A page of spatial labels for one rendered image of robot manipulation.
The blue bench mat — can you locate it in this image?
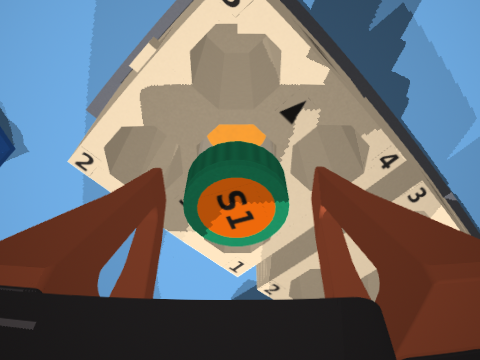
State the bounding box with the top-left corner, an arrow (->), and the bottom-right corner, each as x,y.
0,0 -> 480,300

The sample tube with green cap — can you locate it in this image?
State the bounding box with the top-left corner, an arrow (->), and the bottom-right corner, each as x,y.
183,125 -> 289,247

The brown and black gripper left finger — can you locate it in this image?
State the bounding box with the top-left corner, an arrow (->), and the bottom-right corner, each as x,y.
0,168 -> 166,299

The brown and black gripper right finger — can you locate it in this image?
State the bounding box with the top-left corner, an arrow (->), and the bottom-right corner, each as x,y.
311,167 -> 480,360

